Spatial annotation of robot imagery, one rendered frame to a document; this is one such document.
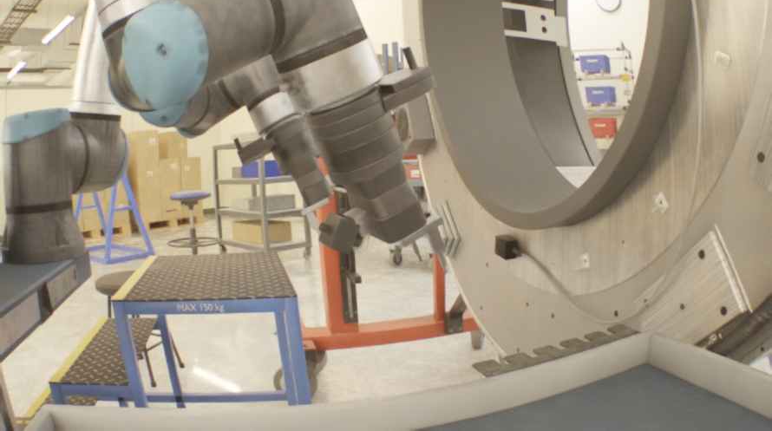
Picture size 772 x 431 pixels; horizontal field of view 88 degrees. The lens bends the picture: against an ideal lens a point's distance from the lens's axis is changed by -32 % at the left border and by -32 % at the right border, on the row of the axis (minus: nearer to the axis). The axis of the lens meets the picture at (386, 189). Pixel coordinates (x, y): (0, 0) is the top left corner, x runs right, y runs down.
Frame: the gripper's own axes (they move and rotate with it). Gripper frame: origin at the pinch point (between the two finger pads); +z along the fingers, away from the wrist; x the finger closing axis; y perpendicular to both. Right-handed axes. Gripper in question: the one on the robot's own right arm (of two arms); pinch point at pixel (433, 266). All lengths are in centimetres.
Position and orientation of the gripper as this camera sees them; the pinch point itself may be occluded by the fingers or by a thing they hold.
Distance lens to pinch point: 60.3
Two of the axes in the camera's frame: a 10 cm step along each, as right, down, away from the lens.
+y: -8.2, 4.6, -3.5
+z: 3.5, 8.7, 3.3
